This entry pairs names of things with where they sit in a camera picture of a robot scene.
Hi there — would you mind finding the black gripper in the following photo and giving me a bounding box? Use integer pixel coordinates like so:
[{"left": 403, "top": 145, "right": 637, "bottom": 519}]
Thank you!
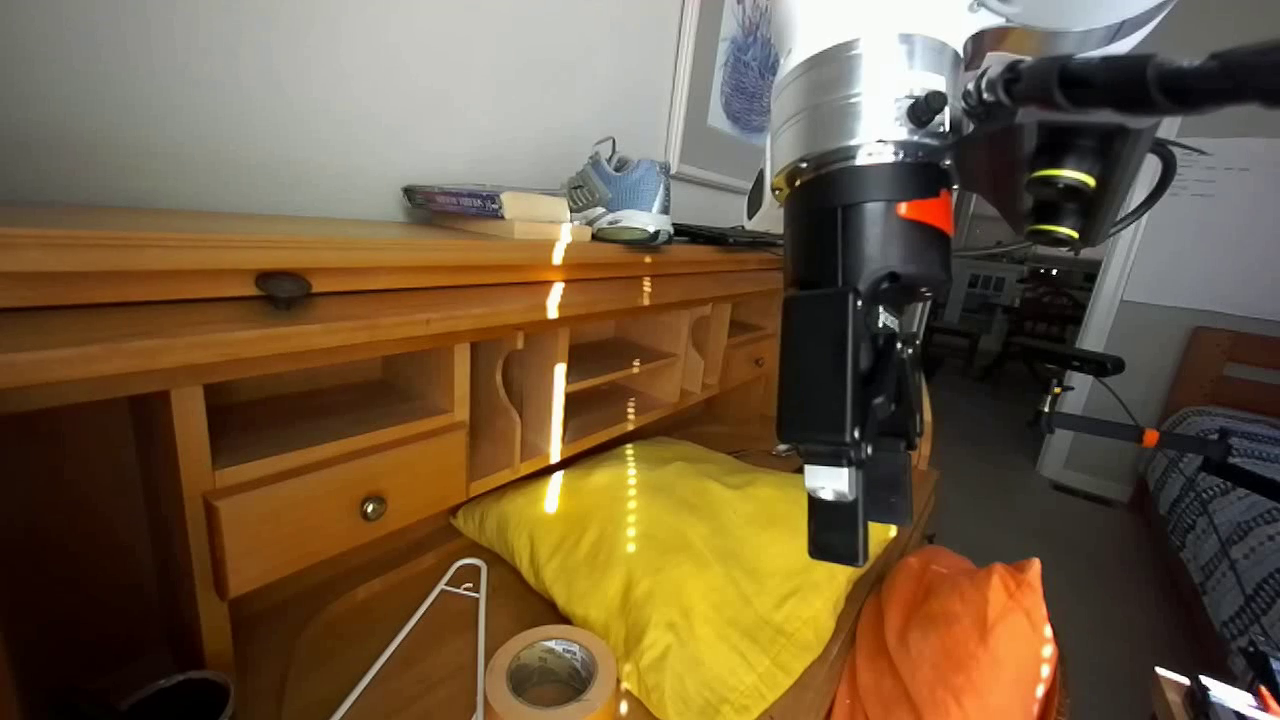
[{"left": 778, "top": 155, "right": 959, "bottom": 573}]

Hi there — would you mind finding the orange pillow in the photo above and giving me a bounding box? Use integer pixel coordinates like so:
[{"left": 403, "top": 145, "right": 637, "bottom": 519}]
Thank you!
[{"left": 828, "top": 541, "right": 1068, "bottom": 720}]

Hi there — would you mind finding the yellow pillow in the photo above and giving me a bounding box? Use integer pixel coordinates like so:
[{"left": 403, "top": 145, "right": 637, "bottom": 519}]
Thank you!
[{"left": 451, "top": 431, "right": 902, "bottom": 720}]

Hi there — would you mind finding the black keyboard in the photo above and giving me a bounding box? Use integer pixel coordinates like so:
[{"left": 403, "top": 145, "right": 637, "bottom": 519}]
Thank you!
[{"left": 674, "top": 216, "right": 788, "bottom": 250}]

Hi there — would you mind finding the brown tape roll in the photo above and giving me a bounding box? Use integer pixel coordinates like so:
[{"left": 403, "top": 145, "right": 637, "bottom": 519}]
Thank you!
[{"left": 482, "top": 619, "right": 624, "bottom": 720}]

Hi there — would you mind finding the bed with striped blanket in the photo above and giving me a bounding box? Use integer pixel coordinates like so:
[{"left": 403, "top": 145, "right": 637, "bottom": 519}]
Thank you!
[{"left": 1135, "top": 325, "right": 1280, "bottom": 696}]

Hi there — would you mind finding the blue sneaker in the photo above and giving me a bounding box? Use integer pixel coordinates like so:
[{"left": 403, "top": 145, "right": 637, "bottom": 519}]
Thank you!
[{"left": 560, "top": 133, "right": 676, "bottom": 250}]

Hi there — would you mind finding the framed blue flower picture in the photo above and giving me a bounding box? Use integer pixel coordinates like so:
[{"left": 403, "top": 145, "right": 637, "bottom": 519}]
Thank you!
[{"left": 666, "top": 0, "right": 804, "bottom": 193}]

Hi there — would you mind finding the wooden drawer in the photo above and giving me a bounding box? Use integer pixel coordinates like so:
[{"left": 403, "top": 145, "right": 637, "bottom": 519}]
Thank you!
[{"left": 205, "top": 423, "right": 472, "bottom": 600}]

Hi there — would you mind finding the wooden roll-top desk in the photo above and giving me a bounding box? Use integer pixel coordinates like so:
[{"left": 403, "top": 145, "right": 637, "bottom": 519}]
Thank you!
[{"left": 0, "top": 203, "right": 944, "bottom": 720}]

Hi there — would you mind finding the dark round bowl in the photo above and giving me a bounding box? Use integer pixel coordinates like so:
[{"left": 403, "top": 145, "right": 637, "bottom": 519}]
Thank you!
[{"left": 118, "top": 666, "right": 241, "bottom": 720}]

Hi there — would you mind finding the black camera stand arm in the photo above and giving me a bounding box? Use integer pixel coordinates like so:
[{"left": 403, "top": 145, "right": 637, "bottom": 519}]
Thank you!
[{"left": 1008, "top": 335, "right": 1280, "bottom": 503}]

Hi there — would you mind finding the wire clothes hanger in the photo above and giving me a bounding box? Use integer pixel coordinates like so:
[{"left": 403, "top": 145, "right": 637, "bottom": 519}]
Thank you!
[{"left": 329, "top": 554, "right": 491, "bottom": 720}]

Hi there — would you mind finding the white wall board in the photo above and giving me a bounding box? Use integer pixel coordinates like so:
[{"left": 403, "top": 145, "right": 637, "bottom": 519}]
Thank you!
[{"left": 1126, "top": 133, "right": 1280, "bottom": 325}]

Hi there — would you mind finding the dark roll-top handle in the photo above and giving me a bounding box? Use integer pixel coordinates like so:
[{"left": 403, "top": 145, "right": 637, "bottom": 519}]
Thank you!
[{"left": 253, "top": 268, "right": 317, "bottom": 311}]

